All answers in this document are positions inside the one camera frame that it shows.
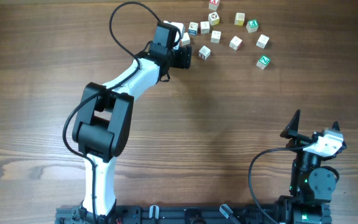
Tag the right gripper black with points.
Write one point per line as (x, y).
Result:
(290, 131)

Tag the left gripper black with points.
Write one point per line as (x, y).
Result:
(186, 58)

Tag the wooden block number nine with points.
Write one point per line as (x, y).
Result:
(204, 52)

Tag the wooden block red picture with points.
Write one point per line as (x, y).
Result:
(235, 43)

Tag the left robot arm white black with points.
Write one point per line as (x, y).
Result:
(103, 118)

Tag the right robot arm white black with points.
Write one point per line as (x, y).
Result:
(311, 185)

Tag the wooden block number eight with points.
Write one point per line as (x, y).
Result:
(185, 40)

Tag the blue sided wooden block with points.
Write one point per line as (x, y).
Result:
(193, 28)

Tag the wooden block beside blue one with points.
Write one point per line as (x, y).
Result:
(204, 27)

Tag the wooden block number one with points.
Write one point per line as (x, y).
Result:
(215, 36)

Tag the yellow wooden block with animal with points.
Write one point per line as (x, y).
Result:
(213, 18)

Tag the red X wooden block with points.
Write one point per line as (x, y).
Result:
(214, 4)

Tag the yellow plain wooden block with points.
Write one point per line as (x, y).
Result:
(239, 19)

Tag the green letter wooden block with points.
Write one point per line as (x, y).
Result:
(252, 26)

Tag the green Z wooden block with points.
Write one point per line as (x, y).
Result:
(263, 62)

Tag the white wooden block far right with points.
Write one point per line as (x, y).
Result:
(262, 41)

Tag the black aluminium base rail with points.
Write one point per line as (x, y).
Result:
(125, 214)

